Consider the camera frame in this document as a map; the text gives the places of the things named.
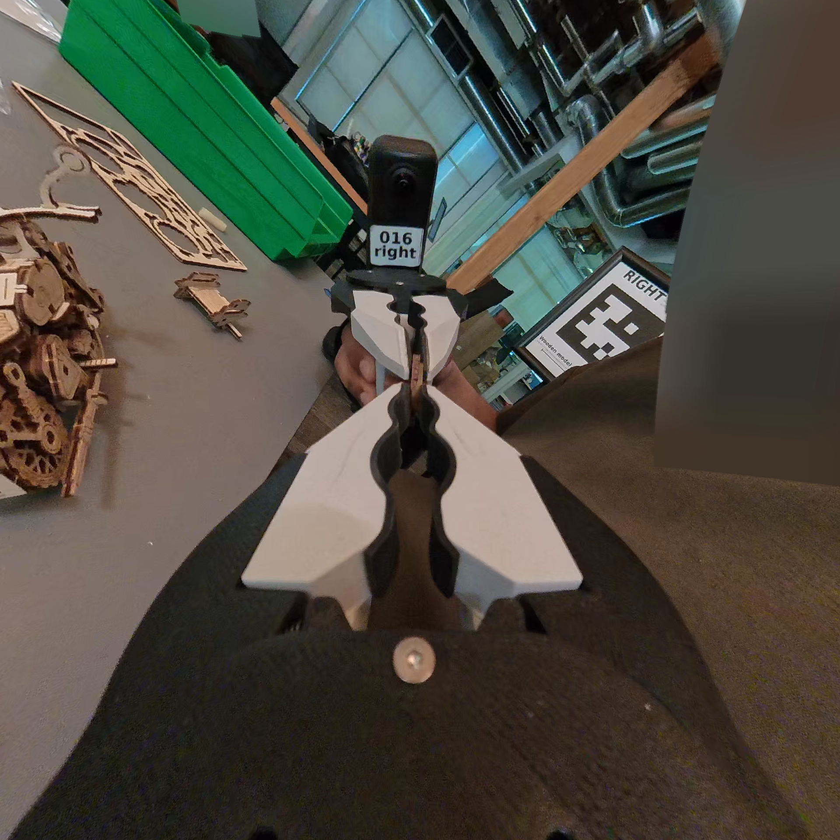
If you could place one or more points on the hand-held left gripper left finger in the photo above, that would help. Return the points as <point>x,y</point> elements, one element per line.
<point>315,525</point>

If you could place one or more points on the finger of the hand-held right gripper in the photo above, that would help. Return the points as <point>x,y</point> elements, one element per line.
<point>380,334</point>
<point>439,341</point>

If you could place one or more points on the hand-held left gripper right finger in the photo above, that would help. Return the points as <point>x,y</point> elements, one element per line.
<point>505,525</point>

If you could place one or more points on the wooden gear wheel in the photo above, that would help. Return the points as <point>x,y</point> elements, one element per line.
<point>415,377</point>

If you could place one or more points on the person's right hand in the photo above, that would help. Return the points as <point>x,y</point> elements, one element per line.
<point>358,374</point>

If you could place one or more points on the black framed marker sign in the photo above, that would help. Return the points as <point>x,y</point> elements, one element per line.
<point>590,328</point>

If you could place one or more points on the small wooden assembly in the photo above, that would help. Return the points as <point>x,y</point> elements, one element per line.
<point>210,298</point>

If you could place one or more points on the wooden sheet with round cutouts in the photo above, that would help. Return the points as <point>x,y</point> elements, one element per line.
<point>216,253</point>

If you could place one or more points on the small white block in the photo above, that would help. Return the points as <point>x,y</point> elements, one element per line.
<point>213,218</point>

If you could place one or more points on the wooden ceiling beam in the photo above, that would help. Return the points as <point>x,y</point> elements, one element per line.
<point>590,151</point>

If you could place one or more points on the green plastic bin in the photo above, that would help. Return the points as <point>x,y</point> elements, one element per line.
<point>197,111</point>

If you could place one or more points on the metal air ducts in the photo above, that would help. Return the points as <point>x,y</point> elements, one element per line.
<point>590,65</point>

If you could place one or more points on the wooden motorcycle model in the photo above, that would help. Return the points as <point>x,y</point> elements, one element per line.
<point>46,341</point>

